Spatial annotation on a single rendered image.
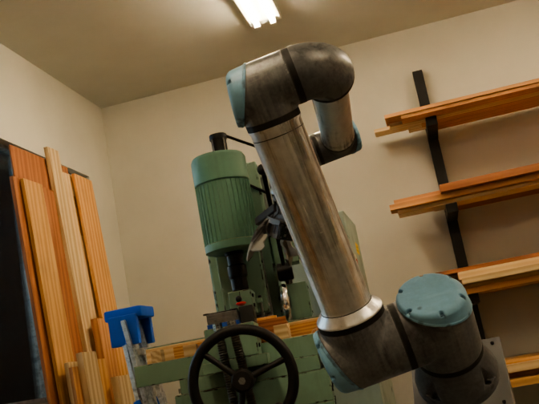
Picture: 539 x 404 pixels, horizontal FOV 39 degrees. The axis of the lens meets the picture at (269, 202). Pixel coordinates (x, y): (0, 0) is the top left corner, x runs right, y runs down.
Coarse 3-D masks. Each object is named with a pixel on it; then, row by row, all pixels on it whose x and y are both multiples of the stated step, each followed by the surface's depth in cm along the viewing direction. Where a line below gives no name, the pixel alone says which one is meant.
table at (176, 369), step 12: (300, 336) 218; (312, 336) 218; (264, 348) 218; (300, 348) 217; (312, 348) 217; (180, 360) 219; (204, 360) 219; (252, 360) 208; (264, 360) 208; (144, 372) 220; (156, 372) 219; (168, 372) 219; (180, 372) 219; (204, 372) 209; (216, 372) 209; (144, 384) 219; (156, 384) 219
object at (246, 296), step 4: (232, 292) 234; (236, 292) 233; (240, 292) 233; (244, 292) 233; (248, 292) 233; (252, 292) 237; (232, 296) 233; (236, 296) 233; (244, 296) 233; (248, 296) 233; (252, 296) 234; (232, 300) 233; (244, 300) 233; (248, 300) 233; (252, 300) 233; (232, 304) 233; (248, 304) 232; (252, 304) 232; (256, 304) 243; (232, 308) 233; (256, 308) 240; (256, 312) 239
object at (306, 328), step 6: (300, 324) 234; (306, 324) 234; (312, 324) 234; (294, 330) 234; (300, 330) 234; (306, 330) 233; (294, 336) 233; (174, 348) 236; (180, 348) 235; (174, 354) 235; (180, 354) 235
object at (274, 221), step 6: (270, 216) 225; (276, 216) 224; (282, 216) 220; (270, 222) 222; (276, 222) 219; (282, 222) 218; (270, 228) 223; (276, 228) 221; (282, 228) 219; (270, 234) 223; (276, 234) 219; (282, 234) 219; (288, 234) 220
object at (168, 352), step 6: (312, 318) 236; (294, 324) 236; (186, 342) 238; (192, 342) 237; (198, 342) 237; (156, 348) 238; (162, 348) 238; (168, 348) 238; (150, 354) 238; (168, 354) 237; (150, 360) 237; (168, 360) 237
